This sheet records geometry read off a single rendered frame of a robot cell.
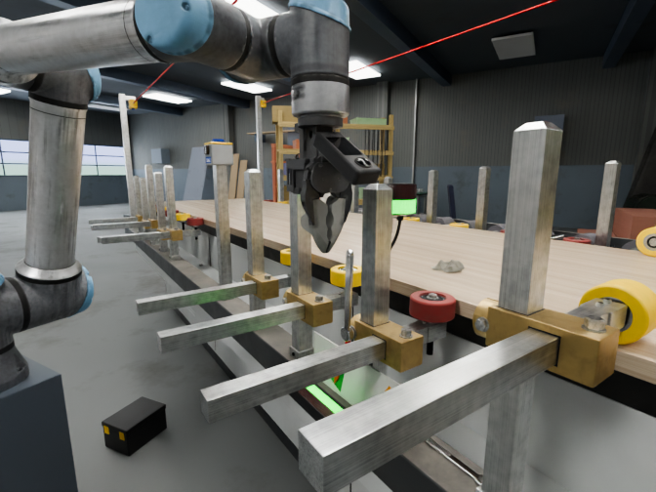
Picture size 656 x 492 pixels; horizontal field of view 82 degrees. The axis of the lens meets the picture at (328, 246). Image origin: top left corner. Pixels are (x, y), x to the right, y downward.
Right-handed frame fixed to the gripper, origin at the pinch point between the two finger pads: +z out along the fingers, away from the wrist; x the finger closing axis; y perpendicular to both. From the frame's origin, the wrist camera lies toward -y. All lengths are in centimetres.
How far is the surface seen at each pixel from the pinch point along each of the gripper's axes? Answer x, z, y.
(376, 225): -6.2, -3.5, -4.7
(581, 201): -843, 45, 297
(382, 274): -7.7, 5.0, -4.7
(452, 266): -37.0, 9.4, 3.4
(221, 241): -6, 10, 71
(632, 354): -22.1, 10.8, -35.1
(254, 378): 16.5, 14.8, -6.8
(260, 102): -118, -75, 277
